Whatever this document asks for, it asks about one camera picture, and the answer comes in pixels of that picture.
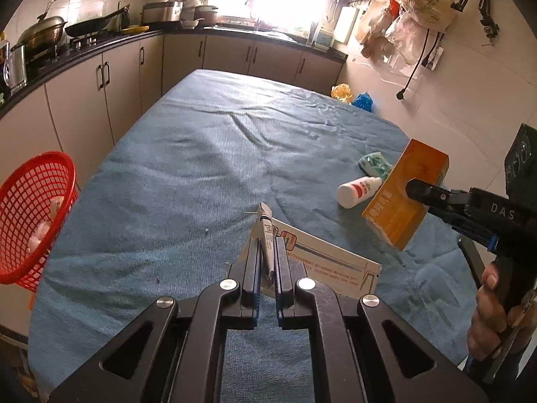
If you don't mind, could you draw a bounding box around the green tissue packet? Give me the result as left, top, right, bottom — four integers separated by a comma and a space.
358, 152, 397, 180

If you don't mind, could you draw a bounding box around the black frying pan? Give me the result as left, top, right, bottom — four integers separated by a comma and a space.
65, 4, 131, 38

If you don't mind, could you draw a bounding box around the steel kettle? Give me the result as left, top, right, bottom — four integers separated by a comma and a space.
2, 42, 28, 93

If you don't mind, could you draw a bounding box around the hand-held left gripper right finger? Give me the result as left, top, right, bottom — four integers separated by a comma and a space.
274, 235, 489, 403

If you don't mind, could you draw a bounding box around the person's right forearm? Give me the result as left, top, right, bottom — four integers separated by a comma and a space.
462, 338, 537, 387

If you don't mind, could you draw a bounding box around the black cable with plug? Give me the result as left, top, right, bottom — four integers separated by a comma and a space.
396, 29, 431, 100

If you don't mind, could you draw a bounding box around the white power strip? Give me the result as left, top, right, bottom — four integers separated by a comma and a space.
422, 46, 444, 70

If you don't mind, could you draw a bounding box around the black folding stand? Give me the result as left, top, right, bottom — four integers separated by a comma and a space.
451, 0, 501, 48

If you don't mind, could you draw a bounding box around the beige base cabinet run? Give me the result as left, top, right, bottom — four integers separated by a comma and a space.
0, 36, 165, 185
161, 34, 347, 97

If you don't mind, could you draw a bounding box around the black kitchen countertop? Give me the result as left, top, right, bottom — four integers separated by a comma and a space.
0, 25, 349, 114

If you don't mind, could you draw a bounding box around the orange cardboard box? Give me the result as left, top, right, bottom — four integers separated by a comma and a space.
361, 138, 449, 252

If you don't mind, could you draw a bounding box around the white flat carton box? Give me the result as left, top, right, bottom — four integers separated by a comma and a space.
239, 220, 382, 299

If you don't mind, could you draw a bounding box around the red plastic basket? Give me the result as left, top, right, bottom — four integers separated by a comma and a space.
0, 151, 79, 292

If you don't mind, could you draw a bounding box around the black gas stove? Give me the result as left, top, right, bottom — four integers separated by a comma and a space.
25, 36, 110, 66

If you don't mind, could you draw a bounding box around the blue plastic bag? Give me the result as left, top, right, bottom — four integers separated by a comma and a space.
351, 91, 374, 113

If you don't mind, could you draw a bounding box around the steel rice cooker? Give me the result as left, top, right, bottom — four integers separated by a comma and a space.
140, 1, 184, 26

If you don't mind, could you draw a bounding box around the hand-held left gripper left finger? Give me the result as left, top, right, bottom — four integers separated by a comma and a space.
48, 238, 261, 403

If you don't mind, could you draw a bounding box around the yellow plastic bag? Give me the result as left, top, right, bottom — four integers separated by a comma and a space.
331, 84, 354, 103

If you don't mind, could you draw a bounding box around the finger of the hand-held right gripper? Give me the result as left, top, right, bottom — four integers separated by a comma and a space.
405, 178, 471, 216
431, 209, 498, 253

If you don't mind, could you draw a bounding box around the white cutting board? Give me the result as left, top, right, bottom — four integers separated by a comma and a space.
334, 6, 360, 44

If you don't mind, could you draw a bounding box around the person's right hand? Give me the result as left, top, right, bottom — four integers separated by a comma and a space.
467, 262, 537, 361

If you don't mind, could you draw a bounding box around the white bottle red label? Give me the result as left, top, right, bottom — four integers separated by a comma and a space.
337, 176, 383, 209

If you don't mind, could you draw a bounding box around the blue tablecloth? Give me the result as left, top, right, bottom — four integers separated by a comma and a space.
27, 69, 479, 403

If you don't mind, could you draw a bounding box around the white ointment tube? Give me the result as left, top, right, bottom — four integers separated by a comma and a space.
251, 201, 278, 284

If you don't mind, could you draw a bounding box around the bunch of hanging plastic bags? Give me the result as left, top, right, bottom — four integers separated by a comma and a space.
356, 0, 460, 66

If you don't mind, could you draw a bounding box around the steel wok with lid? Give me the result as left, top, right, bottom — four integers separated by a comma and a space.
10, 0, 68, 57

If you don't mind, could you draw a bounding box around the brown clay pot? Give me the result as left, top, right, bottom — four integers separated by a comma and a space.
194, 5, 219, 27

